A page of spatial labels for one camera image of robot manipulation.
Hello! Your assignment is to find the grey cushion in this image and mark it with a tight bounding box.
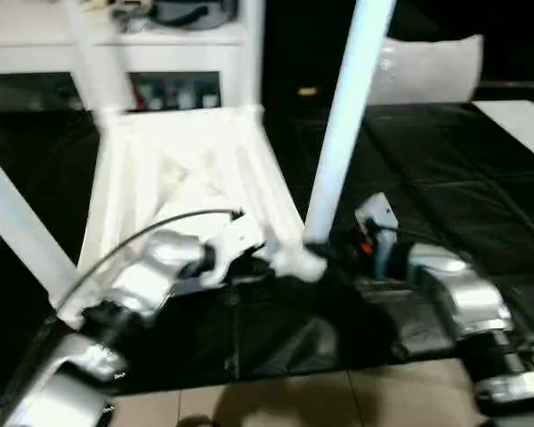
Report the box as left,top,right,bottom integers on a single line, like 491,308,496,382
367,34,485,106

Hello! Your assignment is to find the black work mat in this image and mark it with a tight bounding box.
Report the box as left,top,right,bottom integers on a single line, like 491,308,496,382
0,100,534,395

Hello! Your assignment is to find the white plastic table leg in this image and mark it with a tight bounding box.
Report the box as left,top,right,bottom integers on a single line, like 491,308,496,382
302,0,400,250
0,141,79,312
239,0,267,112
66,0,134,117

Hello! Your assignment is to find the grey helmet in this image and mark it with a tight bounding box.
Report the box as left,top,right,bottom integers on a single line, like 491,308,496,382
153,0,241,30

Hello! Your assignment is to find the white plastic table top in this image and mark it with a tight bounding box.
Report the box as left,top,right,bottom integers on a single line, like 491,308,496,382
55,104,328,330

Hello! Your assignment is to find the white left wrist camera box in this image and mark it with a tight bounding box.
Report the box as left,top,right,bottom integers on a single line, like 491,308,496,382
202,217,268,288

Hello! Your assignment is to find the black box with yellow label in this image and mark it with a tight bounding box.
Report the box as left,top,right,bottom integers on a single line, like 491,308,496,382
262,0,384,108

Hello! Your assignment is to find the white flat board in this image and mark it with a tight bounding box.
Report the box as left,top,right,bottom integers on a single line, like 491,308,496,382
471,100,534,168

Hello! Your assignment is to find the white glass-door cabinet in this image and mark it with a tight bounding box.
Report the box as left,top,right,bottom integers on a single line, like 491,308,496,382
0,0,250,112

